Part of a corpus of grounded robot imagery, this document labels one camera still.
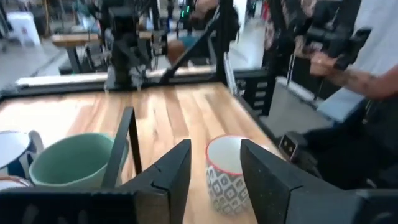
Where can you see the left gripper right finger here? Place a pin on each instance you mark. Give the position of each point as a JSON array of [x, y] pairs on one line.
[[273, 186]]

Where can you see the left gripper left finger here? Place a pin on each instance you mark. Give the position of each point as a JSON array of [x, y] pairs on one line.
[[168, 186]]

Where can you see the grey diamond pattern mug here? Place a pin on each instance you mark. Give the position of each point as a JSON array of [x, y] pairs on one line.
[[227, 193]]

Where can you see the mint green mug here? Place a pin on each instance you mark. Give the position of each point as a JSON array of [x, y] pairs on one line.
[[68, 158]]

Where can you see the white mug navy leaf print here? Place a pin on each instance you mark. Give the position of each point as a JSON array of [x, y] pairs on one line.
[[12, 146]]

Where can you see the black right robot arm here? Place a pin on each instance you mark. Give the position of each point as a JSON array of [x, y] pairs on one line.
[[124, 46]]

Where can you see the person's forearm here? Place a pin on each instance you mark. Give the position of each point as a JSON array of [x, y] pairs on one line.
[[367, 82]]

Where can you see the person's hand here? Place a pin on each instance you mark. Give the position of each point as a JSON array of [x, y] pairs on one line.
[[321, 63]]

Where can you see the wooden workbench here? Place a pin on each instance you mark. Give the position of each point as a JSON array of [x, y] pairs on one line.
[[71, 40]]

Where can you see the small black camera box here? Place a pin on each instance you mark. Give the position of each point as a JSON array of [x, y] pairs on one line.
[[289, 146]]

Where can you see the black aluminium rig frame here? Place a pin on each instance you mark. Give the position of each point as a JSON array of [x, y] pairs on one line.
[[224, 46]]

